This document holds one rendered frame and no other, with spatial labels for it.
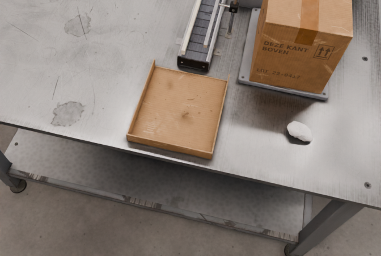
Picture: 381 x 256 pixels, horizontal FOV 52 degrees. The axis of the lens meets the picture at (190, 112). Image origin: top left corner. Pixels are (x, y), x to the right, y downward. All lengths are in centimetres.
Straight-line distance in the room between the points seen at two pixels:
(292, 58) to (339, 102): 26
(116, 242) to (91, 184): 32
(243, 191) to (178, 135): 69
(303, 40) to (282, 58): 10
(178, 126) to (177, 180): 62
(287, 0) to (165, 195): 100
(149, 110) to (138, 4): 49
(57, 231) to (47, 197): 19
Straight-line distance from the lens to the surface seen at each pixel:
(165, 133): 119
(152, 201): 176
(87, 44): 144
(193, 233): 194
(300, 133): 123
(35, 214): 208
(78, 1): 161
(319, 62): 122
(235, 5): 137
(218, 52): 139
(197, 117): 123
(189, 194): 177
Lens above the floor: 187
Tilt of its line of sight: 58 degrees down
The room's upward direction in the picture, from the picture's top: 5 degrees clockwise
